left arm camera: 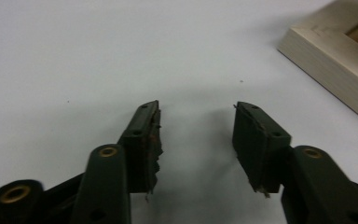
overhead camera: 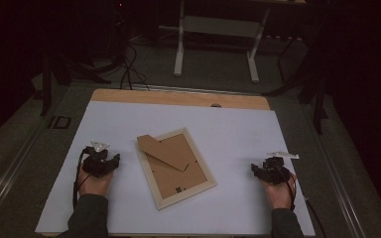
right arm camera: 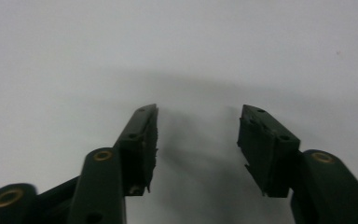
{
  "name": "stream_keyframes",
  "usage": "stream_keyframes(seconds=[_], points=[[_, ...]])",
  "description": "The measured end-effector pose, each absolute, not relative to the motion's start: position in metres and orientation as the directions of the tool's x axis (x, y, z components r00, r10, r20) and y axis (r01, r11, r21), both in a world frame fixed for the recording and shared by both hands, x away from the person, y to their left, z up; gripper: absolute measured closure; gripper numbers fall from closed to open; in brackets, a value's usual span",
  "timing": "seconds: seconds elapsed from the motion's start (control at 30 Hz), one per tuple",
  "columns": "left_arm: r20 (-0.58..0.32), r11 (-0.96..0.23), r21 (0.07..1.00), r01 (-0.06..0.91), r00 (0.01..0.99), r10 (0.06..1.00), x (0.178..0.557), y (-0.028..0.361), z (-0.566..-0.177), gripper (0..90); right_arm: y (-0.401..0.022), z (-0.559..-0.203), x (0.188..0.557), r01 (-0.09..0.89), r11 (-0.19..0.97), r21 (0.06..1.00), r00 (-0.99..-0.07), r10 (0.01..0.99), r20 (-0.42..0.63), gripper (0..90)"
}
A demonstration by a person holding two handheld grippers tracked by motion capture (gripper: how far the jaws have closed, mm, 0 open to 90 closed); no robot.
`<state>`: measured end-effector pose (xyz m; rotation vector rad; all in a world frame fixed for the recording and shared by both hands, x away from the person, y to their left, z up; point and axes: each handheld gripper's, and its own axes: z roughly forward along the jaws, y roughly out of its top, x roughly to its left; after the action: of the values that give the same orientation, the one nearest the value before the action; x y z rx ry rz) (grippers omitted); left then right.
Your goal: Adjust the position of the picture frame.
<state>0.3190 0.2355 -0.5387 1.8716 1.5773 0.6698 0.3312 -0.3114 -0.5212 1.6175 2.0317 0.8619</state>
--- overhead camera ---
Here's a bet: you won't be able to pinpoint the wooden picture frame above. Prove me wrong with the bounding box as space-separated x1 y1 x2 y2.
135 127 218 211

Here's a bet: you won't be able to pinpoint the person's left hand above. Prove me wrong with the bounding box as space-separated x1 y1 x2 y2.
77 167 114 198

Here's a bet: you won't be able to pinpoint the black metal stand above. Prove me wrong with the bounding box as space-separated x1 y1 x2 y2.
39 49 112 117
262 33 329 135

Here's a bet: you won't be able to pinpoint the left hand-held gripper cable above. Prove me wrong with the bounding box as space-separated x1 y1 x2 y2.
72 147 95 209

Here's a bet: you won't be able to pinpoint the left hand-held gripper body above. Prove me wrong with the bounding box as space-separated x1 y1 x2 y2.
80 140 114 179

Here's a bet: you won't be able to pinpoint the person's right hand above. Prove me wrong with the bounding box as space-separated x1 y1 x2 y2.
261 172 298 211

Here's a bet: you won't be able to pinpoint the white metal table frame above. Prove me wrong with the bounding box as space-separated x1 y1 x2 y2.
173 0 272 84

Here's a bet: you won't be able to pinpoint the metal floor rail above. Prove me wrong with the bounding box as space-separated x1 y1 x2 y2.
306 105 367 238
0 125 45 220

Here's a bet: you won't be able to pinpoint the black equipment tower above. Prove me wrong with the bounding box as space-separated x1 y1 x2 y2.
107 0 129 63

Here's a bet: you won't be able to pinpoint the white table mat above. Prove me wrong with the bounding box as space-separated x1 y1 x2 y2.
34 100 316 236

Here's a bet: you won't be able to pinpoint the black floor cables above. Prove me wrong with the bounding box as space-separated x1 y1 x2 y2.
118 43 151 91

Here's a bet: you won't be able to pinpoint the black floor socket box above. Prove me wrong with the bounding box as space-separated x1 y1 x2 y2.
48 115 72 130

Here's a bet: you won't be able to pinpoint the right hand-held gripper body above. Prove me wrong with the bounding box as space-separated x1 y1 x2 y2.
262 151 301 185

